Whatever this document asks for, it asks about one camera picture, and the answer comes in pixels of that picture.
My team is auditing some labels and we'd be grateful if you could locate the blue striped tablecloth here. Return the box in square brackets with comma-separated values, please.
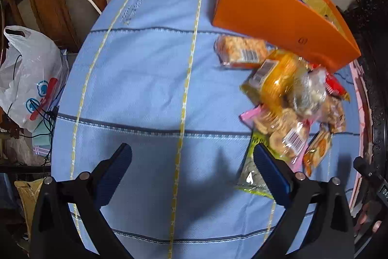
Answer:
[50, 0, 364, 259]

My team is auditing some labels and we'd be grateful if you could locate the green snack packet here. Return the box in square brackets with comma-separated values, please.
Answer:
[236, 130, 275, 197]

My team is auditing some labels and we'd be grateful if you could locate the yellow snack packet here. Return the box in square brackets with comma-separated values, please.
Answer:
[241, 49, 307, 114]

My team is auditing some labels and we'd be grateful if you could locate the brown paper bag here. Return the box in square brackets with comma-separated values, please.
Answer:
[14, 178, 46, 241]

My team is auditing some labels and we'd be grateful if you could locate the orange box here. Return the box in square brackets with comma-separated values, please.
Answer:
[211, 0, 361, 73]

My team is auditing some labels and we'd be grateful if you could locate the pale green box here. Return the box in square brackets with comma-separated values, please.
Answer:
[32, 119, 55, 156]

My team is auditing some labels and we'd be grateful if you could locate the dark carved furniture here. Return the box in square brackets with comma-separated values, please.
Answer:
[342, 0, 388, 156]

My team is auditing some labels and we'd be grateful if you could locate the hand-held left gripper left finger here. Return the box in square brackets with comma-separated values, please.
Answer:
[30, 142, 134, 259]

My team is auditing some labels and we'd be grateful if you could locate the pink biscuit packet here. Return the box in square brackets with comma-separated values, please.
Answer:
[239, 104, 313, 171]

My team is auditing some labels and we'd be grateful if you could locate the brown snack packet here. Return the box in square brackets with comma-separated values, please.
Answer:
[320, 95, 348, 134]

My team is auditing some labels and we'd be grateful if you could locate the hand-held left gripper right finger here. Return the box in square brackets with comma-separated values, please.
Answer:
[253, 142, 355, 259]

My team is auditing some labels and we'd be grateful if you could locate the person's right hand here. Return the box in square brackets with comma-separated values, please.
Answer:
[358, 200, 384, 235]

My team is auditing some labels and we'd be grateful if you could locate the white plastic bag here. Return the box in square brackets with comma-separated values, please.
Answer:
[0, 25, 70, 132]

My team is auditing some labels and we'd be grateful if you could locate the red snack packet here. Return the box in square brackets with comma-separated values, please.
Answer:
[309, 63, 350, 102]

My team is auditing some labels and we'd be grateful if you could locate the clear nut packet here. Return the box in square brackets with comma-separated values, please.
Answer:
[289, 66, 329, 118]

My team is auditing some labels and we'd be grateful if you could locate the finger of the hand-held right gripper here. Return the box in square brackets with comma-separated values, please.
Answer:
[353, 156, 388, 187]

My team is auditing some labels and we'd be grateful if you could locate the small orange snack packet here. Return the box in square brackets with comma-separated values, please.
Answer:
[303, 130, 332, 177]

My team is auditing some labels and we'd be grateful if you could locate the pink cloth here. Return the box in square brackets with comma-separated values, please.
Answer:
[348, 60, 369, 217]

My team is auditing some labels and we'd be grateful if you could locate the orange rice cracker packet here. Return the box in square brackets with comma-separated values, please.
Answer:
[215, 34, 270, 70]

